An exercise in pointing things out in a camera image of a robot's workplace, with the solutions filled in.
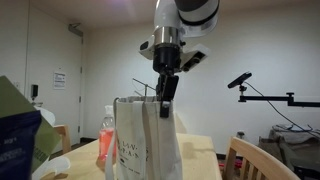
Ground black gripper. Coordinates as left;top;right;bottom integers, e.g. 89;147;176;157
153;46;181;118

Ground white canvas tote bag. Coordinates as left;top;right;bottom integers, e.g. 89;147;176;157
105;96;183;180

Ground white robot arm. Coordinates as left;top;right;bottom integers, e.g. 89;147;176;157
152;0;220;118

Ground dark blue chip bag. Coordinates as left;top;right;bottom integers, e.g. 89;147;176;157
0;111;41;180

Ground pink liquid soap bottle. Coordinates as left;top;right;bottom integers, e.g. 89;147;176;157
98;105;116;169

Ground wooden chair right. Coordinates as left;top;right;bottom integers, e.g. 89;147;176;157
222;137;300;180

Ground wooden chair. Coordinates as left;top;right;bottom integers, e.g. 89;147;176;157
54;125;71;154
222;137;300;180

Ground wooden chair left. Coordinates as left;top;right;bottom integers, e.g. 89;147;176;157
54;125;71;154

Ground white paper notice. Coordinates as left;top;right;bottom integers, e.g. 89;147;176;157
53;72;66;90

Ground white door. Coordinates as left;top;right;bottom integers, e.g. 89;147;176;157
27;7;82;144

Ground black door lock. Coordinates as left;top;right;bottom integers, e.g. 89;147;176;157
31;84;38;99

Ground grey cluttered couch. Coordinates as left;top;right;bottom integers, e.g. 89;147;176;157
258;124;320;180

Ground metal camera stand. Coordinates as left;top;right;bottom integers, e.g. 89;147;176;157
132;78;156;97

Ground black camera on boom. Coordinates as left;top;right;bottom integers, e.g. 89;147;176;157
227;72;252;89

